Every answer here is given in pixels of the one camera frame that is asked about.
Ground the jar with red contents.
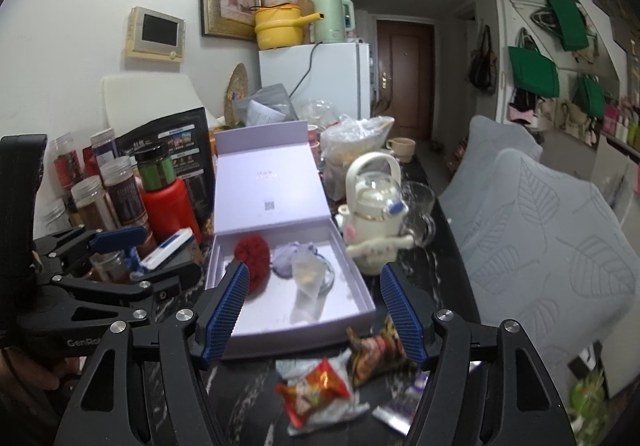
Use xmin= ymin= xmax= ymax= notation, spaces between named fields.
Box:
xmin=52 ymin=132 xmax=86 ymax=192

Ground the small amber jar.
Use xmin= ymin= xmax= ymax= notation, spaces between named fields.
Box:
xmin=90 ymin=251 xmax=133 ymax=284

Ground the beige cup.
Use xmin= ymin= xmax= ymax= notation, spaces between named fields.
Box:
xmin=385 ymin=137 xmax=417 ymax=163

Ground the black kettle cord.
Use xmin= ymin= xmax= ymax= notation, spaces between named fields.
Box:
xmin=287 ymin=42 xmax=321 ymax=100

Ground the beige wall intercom panel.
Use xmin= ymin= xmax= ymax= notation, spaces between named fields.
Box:
xmin=125 ymin=6 xmax=187 ymax=62

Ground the white and blue box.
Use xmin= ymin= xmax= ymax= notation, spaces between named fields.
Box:
xmin=137 ymin=227 xmax=195 ymax=272

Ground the jar with purple contents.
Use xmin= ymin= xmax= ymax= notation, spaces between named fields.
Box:
xmin=90 ymin=127 xmax=121 ymax=172

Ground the black printed bag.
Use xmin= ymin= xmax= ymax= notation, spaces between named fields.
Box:
xmin=115 ymin=106 xmax=217 ymax=232

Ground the red bottle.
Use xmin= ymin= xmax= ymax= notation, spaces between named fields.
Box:
xmin=140 ymin=177 xmax=202 ymax=247

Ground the green-labelled jar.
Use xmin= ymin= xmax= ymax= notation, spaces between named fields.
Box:
xmin=134 ymin=145 xmax=177 ymax=192

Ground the green tote bag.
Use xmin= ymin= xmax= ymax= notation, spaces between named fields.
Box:
xmin=508 ymin=45 xmax=560 ymax=100

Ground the brown spice jar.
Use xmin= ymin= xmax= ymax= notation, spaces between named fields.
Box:
xmin=70 ymin=175 xmax=118 ymax=232

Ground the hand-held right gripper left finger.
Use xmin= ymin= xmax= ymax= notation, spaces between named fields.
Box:
xmin=52 ymin=260 xmax=251 ymax=446

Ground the dark-labelled spice jar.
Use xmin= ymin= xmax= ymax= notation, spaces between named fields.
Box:
xmin=100 ymin=156 xmax=153 ymax=247

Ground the yellow pot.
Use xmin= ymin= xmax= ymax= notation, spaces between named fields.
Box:
xmin=254 ymin=4 xmax=325 ymax=51

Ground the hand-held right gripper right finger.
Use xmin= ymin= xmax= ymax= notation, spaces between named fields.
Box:
xmin=380 ymin=261 xmax=581 ymax=446

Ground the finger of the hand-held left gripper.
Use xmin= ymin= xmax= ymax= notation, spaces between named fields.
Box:
xmin=32 ymin=225 xmax=152 ymax=259
xmin=50 ymin=261 xmax=202 ymax=322

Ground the small green plant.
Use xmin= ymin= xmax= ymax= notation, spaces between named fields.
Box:
xmin=567 ymin=368 xmax=608 ymax=432

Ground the cream bottle with plush dog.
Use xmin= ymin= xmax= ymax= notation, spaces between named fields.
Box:
xmin=336 ymin=151 xmax=417 ymax=277

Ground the dark hanging bag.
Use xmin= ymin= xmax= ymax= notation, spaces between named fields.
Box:
xmin=467 ymin=24 xmax=498 ymax=94

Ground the person's left hand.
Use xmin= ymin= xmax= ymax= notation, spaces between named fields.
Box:
xmin=0 ymin=346 xmax=83 ymax=394

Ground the white fridge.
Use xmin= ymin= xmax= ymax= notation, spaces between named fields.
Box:
xmin=258 ymin=42 xmax=372 ymax=122

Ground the round woven mat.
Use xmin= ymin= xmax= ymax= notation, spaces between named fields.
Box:
xmin=223 ymin=63 xmax=250 ymax=127

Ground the green electric kettle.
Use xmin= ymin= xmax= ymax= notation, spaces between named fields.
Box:
xmin=311 ymin=0 xmax=357 ymax=44

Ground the lilac gift box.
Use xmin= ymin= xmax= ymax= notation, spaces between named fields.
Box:
xmin=205 ymin=120 xmax=377 ymax=359

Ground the glass mug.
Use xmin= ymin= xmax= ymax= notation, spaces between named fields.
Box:
xmin=400 ymin=181 xmax=438 ymax=247

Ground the brown door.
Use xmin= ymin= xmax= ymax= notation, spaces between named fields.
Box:
xmin=376 ymin=19 xmax=435 ymax=142

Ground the brown patterned snack packet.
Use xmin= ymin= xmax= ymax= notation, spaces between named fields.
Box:
xmin=346 ymin=316 xmax=418 ymax=389

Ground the silver purple-print packet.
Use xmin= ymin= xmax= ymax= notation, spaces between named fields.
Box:
xmin=372 ymin=368 xmax=431 ymax=437

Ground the red cartoon snack packet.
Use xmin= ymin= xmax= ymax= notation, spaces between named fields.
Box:
xmin=275 ymin=358 xmax=353 ymax=427

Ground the row of cosmetic bottles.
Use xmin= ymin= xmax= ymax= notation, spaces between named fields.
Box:
xmin=600 ymin=96 xmax=640 ymax=149

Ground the white board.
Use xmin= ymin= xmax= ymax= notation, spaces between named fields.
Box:
xmin=102 ymin=75 xmax=221 ymax=137

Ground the clear packet with white contents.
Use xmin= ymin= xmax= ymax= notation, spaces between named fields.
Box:
xmin=290 ymin=249 xmax=331 ymax=322

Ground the red fuzzy pouch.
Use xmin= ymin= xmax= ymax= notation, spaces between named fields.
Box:
xmin=234 ymin=235 xmax=272 ymax=294

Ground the grey paper bag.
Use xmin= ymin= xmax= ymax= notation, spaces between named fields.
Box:
xmin=232 ymin=85 xmax=296 ymax=129

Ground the grey leaf-pattern chair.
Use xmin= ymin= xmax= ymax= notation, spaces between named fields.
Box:
xmin=460 ymin=149 xmax=636 ymax=367
xmin=437 ymin=115 xmax=543 ymax=222

